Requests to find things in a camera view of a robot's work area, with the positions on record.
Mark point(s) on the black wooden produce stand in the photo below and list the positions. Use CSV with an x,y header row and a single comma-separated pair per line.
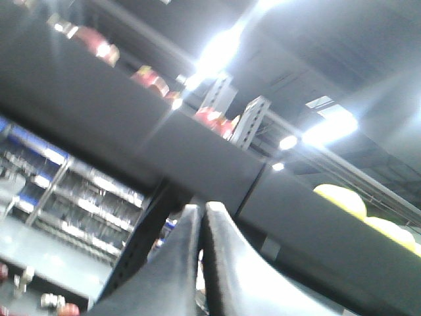
x,y
73,100

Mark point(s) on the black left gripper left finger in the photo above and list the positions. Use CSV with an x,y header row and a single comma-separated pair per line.
x,y
166,284

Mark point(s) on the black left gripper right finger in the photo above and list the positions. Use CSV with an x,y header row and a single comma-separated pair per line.
x,y
239,281

